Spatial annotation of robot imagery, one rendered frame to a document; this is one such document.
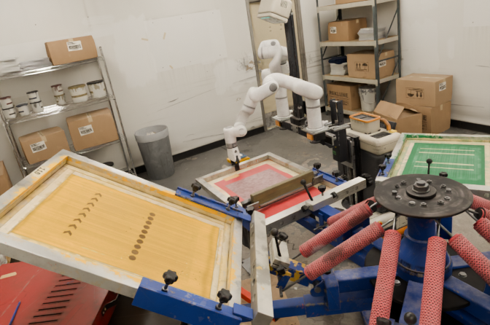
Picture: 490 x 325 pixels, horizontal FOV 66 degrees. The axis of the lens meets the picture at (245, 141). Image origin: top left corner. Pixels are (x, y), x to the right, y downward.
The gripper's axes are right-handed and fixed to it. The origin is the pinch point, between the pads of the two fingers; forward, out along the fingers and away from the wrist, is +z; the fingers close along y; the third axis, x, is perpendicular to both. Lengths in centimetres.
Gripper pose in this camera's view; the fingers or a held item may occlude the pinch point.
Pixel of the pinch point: (235, 167)
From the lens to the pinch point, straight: 256.5
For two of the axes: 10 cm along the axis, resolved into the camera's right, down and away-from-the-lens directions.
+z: 1.6, 9.3, 3.3
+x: -8.6, 2.9, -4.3
